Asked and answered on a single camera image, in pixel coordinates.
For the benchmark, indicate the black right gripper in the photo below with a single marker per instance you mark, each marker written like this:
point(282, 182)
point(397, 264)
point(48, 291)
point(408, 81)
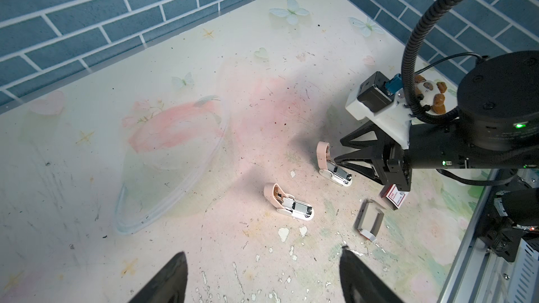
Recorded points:
point(368, 142)

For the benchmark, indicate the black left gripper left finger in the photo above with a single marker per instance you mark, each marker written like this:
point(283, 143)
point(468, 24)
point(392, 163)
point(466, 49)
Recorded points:
point(168, 285)

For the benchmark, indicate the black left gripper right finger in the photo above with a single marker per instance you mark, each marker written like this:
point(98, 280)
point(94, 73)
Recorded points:
point(359, 283)

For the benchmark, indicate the red staple box sleeve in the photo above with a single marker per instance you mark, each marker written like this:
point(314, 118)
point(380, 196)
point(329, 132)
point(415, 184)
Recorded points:
point(393, 197)

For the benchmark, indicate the cardboard staple tray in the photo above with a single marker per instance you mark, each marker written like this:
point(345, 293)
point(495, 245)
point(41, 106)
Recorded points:
point(370, 220)

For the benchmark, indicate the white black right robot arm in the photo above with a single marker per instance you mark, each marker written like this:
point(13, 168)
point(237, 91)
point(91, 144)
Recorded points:
point(494, 124)

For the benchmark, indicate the brown white plush toy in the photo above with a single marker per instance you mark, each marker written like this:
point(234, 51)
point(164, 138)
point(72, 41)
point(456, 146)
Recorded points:
point(431, 94)

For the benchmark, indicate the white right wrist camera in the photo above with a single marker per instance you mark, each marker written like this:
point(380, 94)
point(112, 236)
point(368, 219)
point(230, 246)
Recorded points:
point(381, 100)

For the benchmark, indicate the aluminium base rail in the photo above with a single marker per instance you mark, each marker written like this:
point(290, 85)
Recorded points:
point(498, 258)

